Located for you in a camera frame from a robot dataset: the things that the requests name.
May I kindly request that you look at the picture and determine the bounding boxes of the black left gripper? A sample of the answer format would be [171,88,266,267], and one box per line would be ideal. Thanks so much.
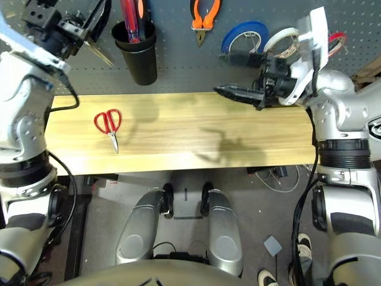
[22,0,113,59]

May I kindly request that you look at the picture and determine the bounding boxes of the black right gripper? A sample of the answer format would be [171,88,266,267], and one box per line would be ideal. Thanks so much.
[213,49,298,111]

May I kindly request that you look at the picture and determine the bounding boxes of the red handled screwdriver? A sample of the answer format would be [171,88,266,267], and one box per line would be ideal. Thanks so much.
[120,0,140,44]

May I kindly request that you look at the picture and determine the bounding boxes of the orange black needle-nose pliers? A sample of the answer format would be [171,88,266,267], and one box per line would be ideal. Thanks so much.
[190,0,223,48]

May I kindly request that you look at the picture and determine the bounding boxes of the red tape roll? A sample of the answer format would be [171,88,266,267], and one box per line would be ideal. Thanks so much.
[327,32,348,56]

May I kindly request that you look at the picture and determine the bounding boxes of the red handled scissors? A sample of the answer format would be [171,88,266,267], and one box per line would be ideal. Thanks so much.
[93,108,123,155]

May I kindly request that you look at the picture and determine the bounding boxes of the dark grey pegboard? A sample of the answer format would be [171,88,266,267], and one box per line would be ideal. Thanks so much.
[0,0,381,97]

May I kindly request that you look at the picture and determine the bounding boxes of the blue tape roll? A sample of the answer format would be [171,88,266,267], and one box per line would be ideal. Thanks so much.
[220,20,270,60]

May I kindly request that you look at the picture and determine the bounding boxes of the orange black screwdriver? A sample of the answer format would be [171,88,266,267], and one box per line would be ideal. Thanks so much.
[135,0,152,41]

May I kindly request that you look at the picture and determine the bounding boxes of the white tape roll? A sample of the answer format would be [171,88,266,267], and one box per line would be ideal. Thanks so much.
[263,27,300,59]

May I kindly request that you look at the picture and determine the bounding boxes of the black plastic cup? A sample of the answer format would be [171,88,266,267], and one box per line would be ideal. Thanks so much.
[111,20,158,86]

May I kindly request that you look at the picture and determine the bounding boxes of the brown cardboard box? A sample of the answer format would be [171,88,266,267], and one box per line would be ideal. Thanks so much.
[351,58,381,90]

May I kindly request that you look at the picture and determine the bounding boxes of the silver right robot leg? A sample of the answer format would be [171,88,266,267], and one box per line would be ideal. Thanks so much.
[201,182,244,276]

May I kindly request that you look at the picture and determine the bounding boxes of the silver robot leg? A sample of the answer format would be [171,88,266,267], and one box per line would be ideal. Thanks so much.
[115,183,174,266]
[201,182,244,276]

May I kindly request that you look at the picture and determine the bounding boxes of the grey foot pedal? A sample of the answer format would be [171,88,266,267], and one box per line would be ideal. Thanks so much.
[263,235,283,256]

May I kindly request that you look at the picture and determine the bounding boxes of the white black sneaker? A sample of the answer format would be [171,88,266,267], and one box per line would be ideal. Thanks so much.
[297,233,313,263]
[257,269,279,286]

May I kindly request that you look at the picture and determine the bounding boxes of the silver left robot leg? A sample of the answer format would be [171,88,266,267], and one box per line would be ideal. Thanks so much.
[115,183,174,266]

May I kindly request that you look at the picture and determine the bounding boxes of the black floor device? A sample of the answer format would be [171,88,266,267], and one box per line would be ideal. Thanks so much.
[153,241,209,263]

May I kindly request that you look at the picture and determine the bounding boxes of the grey trouser leg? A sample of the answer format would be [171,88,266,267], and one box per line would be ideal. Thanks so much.
[299,259,313,286]

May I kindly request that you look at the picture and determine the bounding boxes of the black handled scissors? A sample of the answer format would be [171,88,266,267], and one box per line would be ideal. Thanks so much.
[88,40,115,67]

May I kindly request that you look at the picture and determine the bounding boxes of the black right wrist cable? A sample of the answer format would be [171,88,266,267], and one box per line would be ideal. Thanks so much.
[309,49,322,99]

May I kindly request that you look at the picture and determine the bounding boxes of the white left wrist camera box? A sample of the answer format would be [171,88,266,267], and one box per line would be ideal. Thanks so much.
[0,11,71,75]

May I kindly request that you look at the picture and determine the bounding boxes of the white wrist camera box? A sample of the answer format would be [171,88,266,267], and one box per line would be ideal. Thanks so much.
[279,7,330,107]
[0,11,71,75]

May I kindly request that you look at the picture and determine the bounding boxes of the black left wrist camera cable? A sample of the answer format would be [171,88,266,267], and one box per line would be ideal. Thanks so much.
[44,70,80,113]

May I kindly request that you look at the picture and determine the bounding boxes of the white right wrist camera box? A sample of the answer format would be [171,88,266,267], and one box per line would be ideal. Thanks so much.
[279,7,330,107]

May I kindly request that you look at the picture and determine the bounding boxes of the white floor cables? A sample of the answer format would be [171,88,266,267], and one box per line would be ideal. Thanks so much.
[255,165,300,193]

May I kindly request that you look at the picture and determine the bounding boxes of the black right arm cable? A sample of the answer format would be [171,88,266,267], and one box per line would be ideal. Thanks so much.
[291,145,321,286]

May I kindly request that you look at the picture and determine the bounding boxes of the black left shoulder cable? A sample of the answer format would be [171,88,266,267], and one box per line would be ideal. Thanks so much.
[47,151,78,239]

